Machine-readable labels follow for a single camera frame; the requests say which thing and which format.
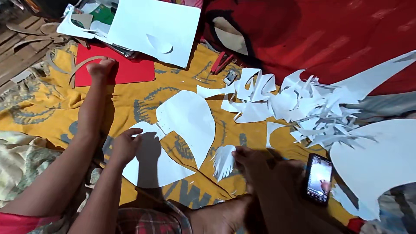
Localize person's left hand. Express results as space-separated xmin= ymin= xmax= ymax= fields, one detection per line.
xmin=112 ymin=128 xmax=143 ymax=167

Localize person's right hand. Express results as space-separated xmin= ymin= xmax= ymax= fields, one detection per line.
xmin=232 ymin=146 xmax=271 ymax=177

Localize fringed white paper piece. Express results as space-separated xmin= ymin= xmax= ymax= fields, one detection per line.
xmin=212 ymin=145 xmax=237 ymax=182

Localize person's right forearm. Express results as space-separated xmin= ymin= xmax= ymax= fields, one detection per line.
xmin=245 ymin=159 xmax=325 ymax=234

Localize person's left forearm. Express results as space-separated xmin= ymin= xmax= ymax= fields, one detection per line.
xmin=68 ymin=159 xmax=125 ymax=234

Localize yellow cloth with grey print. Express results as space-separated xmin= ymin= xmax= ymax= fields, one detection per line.
xmin=0 ymin=42 xmax=361 ymax=234

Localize white fan-shaped paper cutout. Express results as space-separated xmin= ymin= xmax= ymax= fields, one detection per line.
xmin=103 ymin=122 xmax=196 ymax=189

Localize white crescent paper scrap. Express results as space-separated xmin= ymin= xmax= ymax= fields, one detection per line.
xmin=266 ymin=122 xmax=287 ymax=150

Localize white rounded paper cutout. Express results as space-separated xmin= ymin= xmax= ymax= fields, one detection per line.
xmin=156 ymin=90 xmax=216 ymax=170

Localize red paper sheet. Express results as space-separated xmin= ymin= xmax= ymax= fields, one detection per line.
xmin=75 ymin=44 xmax=155 ymax=88

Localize person's legs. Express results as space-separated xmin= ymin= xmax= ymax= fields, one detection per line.
xmin=116 ymin=193 xmax=254 ymax=234

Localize small white and black box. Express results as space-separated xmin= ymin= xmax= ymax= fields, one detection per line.
xmin=224 ymin=70 xmax=238 ymax=86

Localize pile of white paper scraps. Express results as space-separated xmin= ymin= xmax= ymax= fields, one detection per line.
xmin=197 ymin=68 xmax=378 ymax=150

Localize smartphone with lit screen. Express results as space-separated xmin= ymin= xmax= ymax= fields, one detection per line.
xmin=304 ymin=153 xmax=333 ymax=206

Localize curved brown cardboard strip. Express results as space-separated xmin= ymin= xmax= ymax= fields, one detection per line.
xmin=68 ymin=55 xmax=108 ymax=84

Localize white leaf-shaped paper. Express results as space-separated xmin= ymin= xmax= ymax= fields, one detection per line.
xmin=146 ymin=34 xmax=173 ymax=54

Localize red stapler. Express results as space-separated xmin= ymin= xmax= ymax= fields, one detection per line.
xmin=210 ymin=52 xmax=234 ymax=75

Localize large white rectangular sheet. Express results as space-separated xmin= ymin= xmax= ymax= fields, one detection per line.
xmin=107 ymin=0 xmax=202 ymax=69

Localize pale green patterned cloth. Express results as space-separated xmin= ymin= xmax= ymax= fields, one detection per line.
xmin=0 ymin=131 xmax=102 ymax=234

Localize green card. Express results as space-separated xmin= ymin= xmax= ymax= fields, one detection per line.
xmin=89 ymin=4 xmax=115 ymax=25

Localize white curved paper offcut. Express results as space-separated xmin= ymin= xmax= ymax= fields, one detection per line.
xmin=57 ymin=3 xmax=98 ymax=40

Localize pile of brown cardboard strips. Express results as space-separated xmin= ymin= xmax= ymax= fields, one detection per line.
xmin=6 ymin=21 xmax=70 ymax=54

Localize large white curved paper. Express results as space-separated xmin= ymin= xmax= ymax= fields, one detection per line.
xmin=330 ymin=118 xmax=416 ymax=221

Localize red patterned blanket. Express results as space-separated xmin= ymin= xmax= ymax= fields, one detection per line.
xmin=200 ymin=0 xmax=416 ymax=96

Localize long pointed white paper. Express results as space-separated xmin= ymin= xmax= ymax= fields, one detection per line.
xmin=331 ymin=50 xmax=416 ymax=104

